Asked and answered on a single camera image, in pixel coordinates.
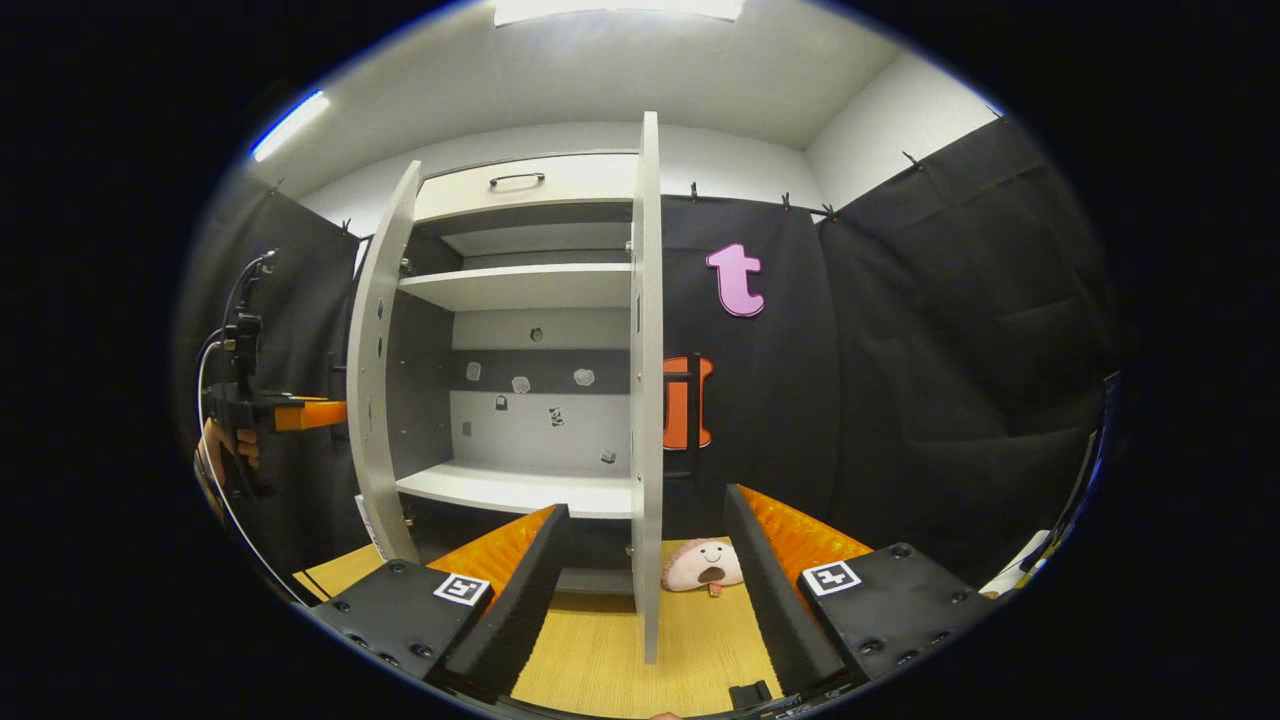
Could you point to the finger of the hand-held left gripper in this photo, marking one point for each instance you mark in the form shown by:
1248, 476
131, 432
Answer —
310, 414

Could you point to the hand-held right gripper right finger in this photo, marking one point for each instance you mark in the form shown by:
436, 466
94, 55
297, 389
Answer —
770, 610

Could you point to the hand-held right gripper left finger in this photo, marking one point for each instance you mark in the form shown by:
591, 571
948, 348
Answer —
510, 620

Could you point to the beige cabinet door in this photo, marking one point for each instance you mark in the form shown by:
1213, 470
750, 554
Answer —
385, 330
647, 400

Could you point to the beige double-door shoe cabinet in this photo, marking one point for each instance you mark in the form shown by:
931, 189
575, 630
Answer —
480, 330

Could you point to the white cabinet shelf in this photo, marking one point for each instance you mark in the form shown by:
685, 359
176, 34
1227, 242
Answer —
520, 285
520, 490
540, 240

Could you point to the pink plush toy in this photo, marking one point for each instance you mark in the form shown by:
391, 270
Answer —
700, 565

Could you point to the black backdrop cloth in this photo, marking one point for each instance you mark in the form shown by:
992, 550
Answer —
900, 400

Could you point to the small ceiling light panel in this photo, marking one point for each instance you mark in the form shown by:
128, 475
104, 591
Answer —
290, 125

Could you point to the large ceiling light panel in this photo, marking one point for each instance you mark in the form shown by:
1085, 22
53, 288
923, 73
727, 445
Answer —
620, 9

